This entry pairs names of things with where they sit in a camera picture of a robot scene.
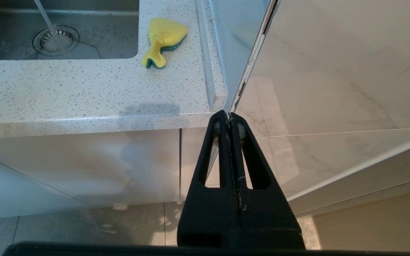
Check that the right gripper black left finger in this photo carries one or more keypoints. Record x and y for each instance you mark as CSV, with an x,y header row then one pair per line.
x,y
208,213

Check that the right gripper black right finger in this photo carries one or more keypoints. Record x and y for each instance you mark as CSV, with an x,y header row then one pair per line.
x,y
265,213

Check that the stainless steel sink basin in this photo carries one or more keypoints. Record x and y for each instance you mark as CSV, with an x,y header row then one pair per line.
x,y
112,39

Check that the running water stream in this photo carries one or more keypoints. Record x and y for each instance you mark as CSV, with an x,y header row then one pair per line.
x,y
45,17

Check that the white glossy cabinet front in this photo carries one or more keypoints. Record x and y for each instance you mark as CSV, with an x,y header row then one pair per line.
x,y
84,163

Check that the yellow green sponge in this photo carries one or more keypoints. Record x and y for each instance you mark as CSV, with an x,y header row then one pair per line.
x,y
164,33

